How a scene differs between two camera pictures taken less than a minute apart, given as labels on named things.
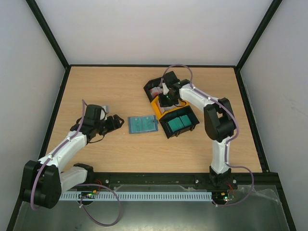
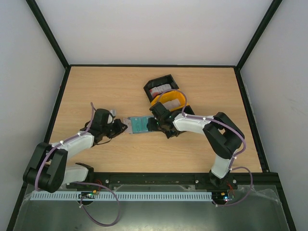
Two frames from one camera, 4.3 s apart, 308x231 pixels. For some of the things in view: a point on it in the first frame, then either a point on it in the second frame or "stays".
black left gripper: [117, 125] to [120, 129]
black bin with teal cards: [175, 122] stays
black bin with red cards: [152, 88] stays
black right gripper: [164, 102] to [152, 123]
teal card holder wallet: [143, 124] stays
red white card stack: [156, 91] stays
